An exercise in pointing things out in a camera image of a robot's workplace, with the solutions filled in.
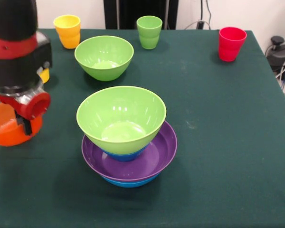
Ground red cup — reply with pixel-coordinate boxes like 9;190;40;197
218;27;247;62

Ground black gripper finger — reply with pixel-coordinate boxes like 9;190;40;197
15;114;34;137

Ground black panel with poles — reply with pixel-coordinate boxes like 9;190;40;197
104;0;179;30

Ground small dark blue bowl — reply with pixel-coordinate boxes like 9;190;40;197
102;144;150;163

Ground yellow orange cup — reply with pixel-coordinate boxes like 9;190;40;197
53;14;82;49

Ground purple bowl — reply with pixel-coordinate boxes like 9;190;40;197
81;120;178;183

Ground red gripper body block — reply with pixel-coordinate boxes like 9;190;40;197
0;89;52;121

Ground orange bowl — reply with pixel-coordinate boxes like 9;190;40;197
0;102;43;147

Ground large light blue bowl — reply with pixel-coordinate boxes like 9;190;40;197
101;172;162;189

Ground green cup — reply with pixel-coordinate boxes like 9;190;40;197
136;16;163;50

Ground green bowl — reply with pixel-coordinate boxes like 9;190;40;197
74;35;134;82
76;85;167;154

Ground dark green table cloth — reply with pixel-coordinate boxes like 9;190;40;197
0;28;285;228

